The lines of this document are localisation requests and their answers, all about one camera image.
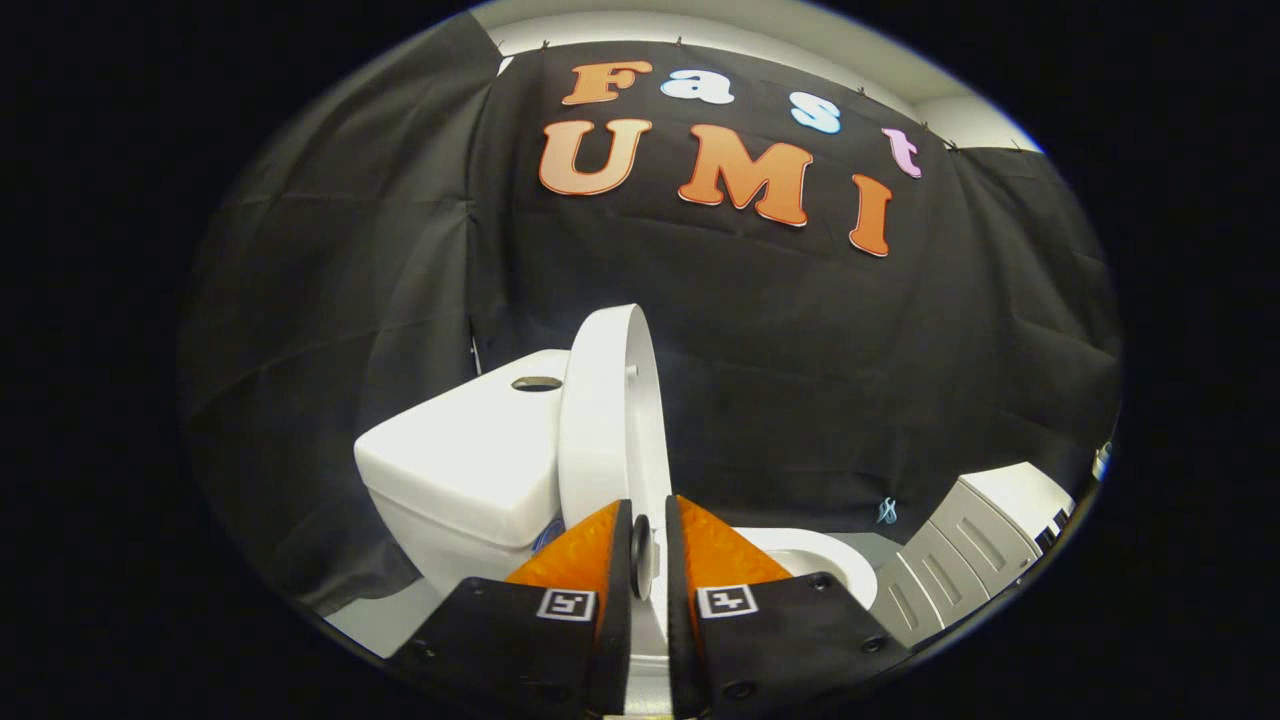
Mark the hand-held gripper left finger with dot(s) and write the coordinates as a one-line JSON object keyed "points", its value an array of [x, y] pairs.
{"points": [[618, 620]]}

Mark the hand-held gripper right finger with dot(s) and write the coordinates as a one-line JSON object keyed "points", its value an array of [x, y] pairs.
{"points": [[678, 620]]}

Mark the white toilet lid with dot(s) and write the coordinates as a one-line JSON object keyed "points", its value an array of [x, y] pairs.
{"points": [[600, 420]]}

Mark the white toilet seat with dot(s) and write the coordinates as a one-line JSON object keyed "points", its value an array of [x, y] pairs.
{"points": [[845, 565]]}

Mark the white toilet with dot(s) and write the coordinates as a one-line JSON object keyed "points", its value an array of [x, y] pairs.
{"points": [[470, 450]]}

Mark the white drawer cabinet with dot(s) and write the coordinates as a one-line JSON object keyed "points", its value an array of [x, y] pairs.
{"points": [[960, 550]]}

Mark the black backdrop cloth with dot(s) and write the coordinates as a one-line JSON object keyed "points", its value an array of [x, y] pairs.
{"points": [[800, 350]]}

